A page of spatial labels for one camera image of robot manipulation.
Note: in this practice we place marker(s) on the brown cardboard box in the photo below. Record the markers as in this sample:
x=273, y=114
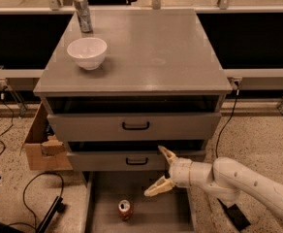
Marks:
x=43, y=151

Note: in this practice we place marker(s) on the grey open bottom drawer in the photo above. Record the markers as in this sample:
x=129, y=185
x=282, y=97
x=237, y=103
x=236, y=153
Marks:
x=168, y=212

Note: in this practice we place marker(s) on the grey top drawer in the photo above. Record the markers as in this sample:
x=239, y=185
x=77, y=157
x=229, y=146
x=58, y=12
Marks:
x=133, y=127

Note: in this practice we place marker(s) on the grey drawer cabinet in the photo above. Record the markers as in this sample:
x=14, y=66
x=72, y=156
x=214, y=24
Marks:
x=158, y=61

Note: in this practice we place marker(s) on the white ceramic bowl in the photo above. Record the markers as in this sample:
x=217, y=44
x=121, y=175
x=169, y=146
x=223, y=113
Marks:
x=88, y=53

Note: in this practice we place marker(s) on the black stand leg left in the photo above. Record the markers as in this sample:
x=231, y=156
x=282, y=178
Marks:
x=56, y=207

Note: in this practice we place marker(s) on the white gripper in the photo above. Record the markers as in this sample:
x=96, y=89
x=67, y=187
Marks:
x=179, y=173

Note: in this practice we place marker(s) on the grey middle drawer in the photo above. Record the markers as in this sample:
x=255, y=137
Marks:
x=118, y=161

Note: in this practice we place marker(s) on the tall silver drink can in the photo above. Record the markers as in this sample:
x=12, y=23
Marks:
x=83, y=14

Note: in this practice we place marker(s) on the red coke can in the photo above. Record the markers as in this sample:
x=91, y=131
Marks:
x=125, y=209

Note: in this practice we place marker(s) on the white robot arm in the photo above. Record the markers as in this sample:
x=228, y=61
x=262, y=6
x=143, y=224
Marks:
x=224, y=179

